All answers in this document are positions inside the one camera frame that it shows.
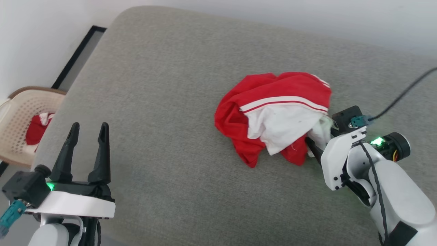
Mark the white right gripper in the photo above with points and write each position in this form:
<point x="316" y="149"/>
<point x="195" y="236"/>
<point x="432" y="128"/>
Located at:
<point x="336" y="160"/>

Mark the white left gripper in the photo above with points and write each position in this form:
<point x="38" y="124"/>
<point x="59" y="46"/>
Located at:
<point x="75" y="205"/>

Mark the red and white garment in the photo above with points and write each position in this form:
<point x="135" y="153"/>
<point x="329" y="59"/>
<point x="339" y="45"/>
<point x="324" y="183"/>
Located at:
<point x="34" y="131"/>
<point x="273" y="85"/>

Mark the beige plastic laundry basket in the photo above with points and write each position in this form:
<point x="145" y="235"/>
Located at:
<point x="17" y="112"/>

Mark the black edged skirting strip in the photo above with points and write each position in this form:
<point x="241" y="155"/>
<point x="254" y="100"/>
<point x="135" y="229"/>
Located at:
<point x="73" y="56"/>

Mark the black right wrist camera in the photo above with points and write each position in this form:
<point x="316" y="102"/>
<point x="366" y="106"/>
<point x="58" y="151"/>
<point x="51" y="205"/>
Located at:
<point x="344" y="119"/>

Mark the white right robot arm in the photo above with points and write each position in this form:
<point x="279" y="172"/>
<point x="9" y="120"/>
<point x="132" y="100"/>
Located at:
<point x="403" y="198"/>

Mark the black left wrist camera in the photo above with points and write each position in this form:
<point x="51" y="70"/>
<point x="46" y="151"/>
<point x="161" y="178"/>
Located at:
<point x="24" y="188"/>

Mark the grey fabric sofa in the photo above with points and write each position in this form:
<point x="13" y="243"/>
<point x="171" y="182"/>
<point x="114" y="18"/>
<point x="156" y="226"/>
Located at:
<point x="170" y="102"/>

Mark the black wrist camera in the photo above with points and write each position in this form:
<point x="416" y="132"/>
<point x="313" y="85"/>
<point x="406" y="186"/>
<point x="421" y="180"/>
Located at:
<point x="344" y="119"/>
<point x="24" y="188"/>

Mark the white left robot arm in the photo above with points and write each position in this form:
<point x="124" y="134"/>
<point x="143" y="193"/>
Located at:
<point x="47" y="235"/>

